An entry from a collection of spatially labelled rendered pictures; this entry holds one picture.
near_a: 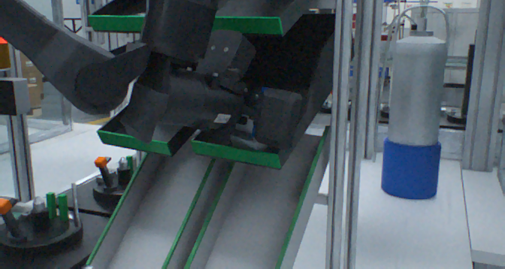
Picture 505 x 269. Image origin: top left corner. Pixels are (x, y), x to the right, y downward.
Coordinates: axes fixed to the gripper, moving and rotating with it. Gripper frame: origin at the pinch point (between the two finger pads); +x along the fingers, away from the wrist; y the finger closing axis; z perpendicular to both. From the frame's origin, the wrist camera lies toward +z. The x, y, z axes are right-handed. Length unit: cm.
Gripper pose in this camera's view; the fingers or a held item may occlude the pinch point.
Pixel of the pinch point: (255, 109)
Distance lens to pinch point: 61.1
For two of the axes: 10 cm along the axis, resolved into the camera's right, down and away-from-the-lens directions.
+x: 6.2, 0.6, 7.9
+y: -7.6, -2.2, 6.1
